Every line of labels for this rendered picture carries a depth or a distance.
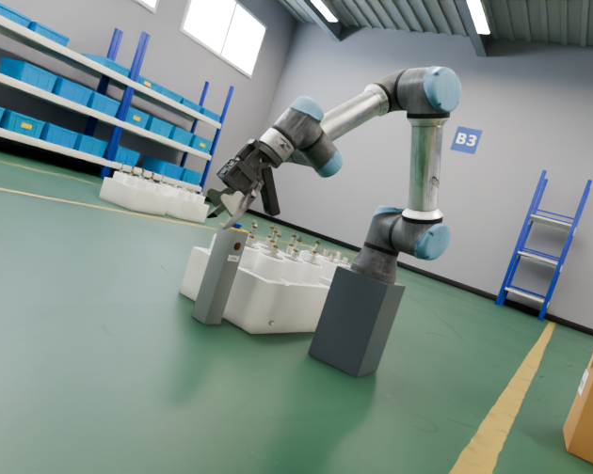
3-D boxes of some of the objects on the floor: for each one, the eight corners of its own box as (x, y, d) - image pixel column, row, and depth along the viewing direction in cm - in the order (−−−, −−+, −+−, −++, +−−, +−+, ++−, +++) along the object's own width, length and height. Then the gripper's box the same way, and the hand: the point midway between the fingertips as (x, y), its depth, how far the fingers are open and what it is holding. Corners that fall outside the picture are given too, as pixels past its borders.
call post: (220, 324, 153) (249, 232, 151) (204, 324, 147) (234, 229, 146) (206, 316, 157) (234, 227, 155) (190, 316, 152) (219, 223, 150)
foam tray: (164, 215, 413) (170, 196, 412) (132, 211, 378) (138, 189, 376) (132, 203, 429) (137, 184, 428) (98, 197, 393) (104, 176, 392)
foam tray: (317, 332, 184) (331, 288, 183) (250, 334, 153) (267, 281, 152) (248, 295, 207) (261, 257, 206) (178, 292, 176) (192, 245, 175)
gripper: (241, 137, 114) (184, 198, 112) (268, 138, 96) (202, 211, 94) (265, 162, 118) (212, 222, 115) (296, 167, 100) (233, 238, 97)
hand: (216, 226), depth 106 cm, fingers open, 14 cm apart
